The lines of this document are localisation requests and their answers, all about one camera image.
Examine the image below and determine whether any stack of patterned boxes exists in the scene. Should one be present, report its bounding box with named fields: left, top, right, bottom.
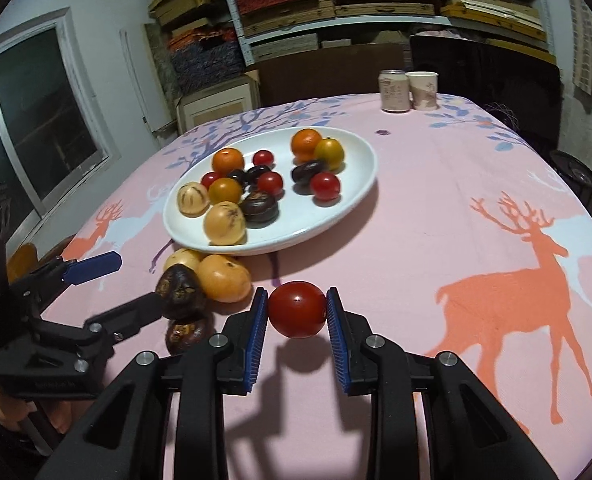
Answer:
left=168, top=27, right=247, bottom=96

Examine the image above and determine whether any person's left hand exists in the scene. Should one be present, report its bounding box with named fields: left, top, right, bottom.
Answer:
left=0, top=387, right=79, bottom=436

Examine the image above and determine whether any smooth dark purple passion fruit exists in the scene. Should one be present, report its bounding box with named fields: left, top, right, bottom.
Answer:
left=291, top=159, right=329, bottom=185

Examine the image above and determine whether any black chair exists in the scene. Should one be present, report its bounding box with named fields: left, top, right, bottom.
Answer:
left=410, top=35, right=562, bottom=146

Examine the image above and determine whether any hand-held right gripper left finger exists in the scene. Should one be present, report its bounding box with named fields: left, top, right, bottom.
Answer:
left=33, top=287, right=269, bottom=480

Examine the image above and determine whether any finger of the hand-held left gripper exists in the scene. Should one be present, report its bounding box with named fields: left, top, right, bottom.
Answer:
left=83, top=292, right=163, bottom=346
left=8, top=251, right=123, bottom=301

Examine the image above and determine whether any sliding glass window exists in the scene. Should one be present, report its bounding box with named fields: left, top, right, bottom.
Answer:
left=0, top=7, right=122, bottom=241

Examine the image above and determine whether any white oval plate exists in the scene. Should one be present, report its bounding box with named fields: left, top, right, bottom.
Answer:
left=162, top=127, right=378, bottom=256

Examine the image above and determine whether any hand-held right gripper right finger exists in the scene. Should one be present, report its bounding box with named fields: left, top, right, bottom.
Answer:
left=326, top=287, right=559, bottom=480

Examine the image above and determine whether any white metal shelf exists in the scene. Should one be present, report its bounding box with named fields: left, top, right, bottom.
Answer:
left=216, top=0, right=562, bottom=66

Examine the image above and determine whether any yellow purple-striped pepino melon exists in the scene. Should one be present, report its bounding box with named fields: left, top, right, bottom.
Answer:
left=176, top=182, right=211, bottom=218

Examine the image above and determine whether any dark fruit with gold marks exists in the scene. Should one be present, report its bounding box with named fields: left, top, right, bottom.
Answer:
left=165, top=316, right=214, bottom=356
left=155, top=265, right=208, bottom=321
left=239, top=191, right=280, bottom=229

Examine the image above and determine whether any white paper cup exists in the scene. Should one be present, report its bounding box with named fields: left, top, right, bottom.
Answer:
left=406, top=71, right=439, bottom=111

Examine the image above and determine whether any orange mandarin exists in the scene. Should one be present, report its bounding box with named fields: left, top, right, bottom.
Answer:
left=212, top=147, right=246, bottom=175
left=290, top=128, right=323, bottom=159

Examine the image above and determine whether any large red tomato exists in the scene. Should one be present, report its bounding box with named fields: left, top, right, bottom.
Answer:
left=267, top=281, right=327, bottom=339

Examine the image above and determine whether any small yellow-orange tomato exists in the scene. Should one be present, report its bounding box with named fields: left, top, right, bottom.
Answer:
left=208, top=177, right=244, bottom=205

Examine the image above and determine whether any pink deer print tablecloth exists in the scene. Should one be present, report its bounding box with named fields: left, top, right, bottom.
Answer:
left=6, top=92, right=592, bottom=480

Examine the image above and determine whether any dark brown cabinet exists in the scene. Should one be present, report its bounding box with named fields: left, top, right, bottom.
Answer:
left=256, top=42, right=412, bottom=108

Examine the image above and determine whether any black round object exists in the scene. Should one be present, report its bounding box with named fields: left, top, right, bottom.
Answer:
left=548, top=149, right=592, bottom=211

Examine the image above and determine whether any pale drink can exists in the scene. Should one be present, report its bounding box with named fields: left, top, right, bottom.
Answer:
left=378, top=69, right=411, bottom=112

